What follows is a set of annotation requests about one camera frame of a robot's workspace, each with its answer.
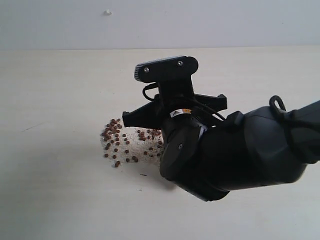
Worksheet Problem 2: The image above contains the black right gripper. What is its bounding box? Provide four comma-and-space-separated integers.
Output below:
122, 77, 228, 202

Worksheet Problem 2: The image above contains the white wall hook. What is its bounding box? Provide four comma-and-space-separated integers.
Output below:
103, 9, 113, 16

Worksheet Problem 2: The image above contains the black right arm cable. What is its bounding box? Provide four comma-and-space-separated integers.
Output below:
141, 84, 320, 165

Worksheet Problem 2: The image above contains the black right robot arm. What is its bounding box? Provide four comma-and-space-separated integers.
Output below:
122, 79, 320, 202

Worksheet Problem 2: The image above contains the pile of rice and beans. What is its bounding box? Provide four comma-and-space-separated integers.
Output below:
100, 118, 165, 168

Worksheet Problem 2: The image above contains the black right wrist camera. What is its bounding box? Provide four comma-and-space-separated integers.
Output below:
134, 55, 199, 83

